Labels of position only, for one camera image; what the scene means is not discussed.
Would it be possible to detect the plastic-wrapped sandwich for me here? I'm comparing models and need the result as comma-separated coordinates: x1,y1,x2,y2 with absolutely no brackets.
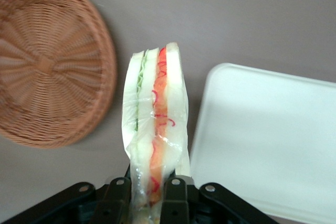
122,41,191,224

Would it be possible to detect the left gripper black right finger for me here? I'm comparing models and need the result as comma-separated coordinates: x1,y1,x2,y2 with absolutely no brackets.
160,176,279,224

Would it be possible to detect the large brown wicker basket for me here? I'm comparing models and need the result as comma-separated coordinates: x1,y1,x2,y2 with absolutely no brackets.
0,0,118,149

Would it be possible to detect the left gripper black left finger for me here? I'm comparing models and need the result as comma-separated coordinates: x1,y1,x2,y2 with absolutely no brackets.
0,176,132,224

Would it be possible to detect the cream plastic tray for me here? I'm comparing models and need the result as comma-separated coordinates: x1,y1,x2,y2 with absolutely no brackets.
189,62,336,224

